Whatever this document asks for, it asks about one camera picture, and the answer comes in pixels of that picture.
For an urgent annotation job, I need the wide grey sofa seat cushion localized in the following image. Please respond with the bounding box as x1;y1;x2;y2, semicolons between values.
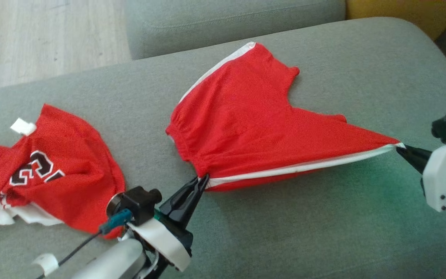
0;17;446;279

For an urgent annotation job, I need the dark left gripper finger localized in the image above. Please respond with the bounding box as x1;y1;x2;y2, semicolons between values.
160;176;200;214
174;174;210;229

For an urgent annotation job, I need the black cable teal plug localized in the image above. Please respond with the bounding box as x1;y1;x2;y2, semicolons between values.
36;208;133;279

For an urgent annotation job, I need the red number 23 jersey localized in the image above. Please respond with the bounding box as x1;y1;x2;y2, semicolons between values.
0;103;126;239

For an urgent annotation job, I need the long yellow sofa backrest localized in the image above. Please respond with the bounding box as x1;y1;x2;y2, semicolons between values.
346;0;446;41

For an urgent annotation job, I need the red shorts white stripe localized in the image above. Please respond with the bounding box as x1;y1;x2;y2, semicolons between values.
165;41;406;193

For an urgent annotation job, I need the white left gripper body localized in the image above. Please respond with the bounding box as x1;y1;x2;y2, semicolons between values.
129;211;193;272

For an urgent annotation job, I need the white cable clip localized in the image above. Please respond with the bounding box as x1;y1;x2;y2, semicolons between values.
33;253;60;276

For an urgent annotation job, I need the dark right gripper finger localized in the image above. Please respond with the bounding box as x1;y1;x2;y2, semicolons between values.
396;144;433;162
396;149;429;175

